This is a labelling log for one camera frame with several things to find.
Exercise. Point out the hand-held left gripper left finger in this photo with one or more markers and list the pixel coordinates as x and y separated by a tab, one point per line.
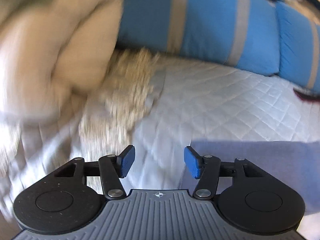
127	160

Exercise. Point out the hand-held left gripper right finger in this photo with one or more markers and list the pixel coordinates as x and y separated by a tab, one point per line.
192	161

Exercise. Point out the beige comforter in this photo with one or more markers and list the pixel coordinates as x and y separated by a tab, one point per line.
50	55

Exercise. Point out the blue grey-striped pillow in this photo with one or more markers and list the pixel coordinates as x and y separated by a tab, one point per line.
297	50
205	17

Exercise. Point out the grey quilted bedspread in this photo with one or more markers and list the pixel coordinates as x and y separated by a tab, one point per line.
212	105

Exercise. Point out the black belt with pink edge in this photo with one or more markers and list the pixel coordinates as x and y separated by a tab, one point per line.
306	96

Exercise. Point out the blue-grey pants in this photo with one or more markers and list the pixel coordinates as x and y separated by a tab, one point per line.
262	160

